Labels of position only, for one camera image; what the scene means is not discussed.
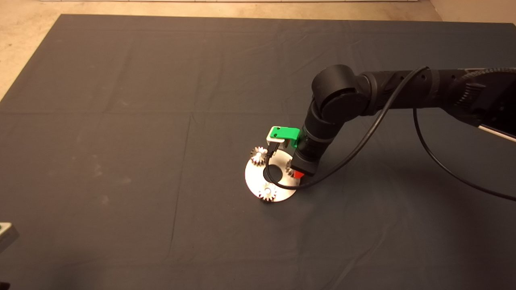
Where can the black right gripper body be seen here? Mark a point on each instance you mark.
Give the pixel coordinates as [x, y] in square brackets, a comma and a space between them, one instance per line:
[308, 160]

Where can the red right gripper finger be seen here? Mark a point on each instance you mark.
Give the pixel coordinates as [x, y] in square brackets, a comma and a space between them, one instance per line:
[298, 174]

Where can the small steel planetary gear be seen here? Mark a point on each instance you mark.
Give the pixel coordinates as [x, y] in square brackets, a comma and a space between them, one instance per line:
[258, 155]
[289, 167]
[267, 192]

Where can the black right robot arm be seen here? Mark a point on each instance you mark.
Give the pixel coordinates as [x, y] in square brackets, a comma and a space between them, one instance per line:
[340, 94]

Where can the round metal carrier plate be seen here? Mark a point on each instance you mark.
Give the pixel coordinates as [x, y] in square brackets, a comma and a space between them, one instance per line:
[252, 181]

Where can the dark grey table cloth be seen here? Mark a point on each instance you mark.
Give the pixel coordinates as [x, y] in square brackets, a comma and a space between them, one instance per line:
[161, 80]

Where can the green right camera mount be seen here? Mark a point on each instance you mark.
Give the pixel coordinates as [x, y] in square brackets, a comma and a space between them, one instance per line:
[287, 133]

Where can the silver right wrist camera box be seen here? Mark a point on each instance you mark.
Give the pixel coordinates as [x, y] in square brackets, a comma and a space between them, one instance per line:
[275, 141]

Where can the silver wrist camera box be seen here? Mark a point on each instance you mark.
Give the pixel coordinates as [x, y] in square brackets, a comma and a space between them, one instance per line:
[275, 141]
[7, 237]

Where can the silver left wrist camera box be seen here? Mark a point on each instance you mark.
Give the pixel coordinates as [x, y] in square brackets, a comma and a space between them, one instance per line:
[7, 237]

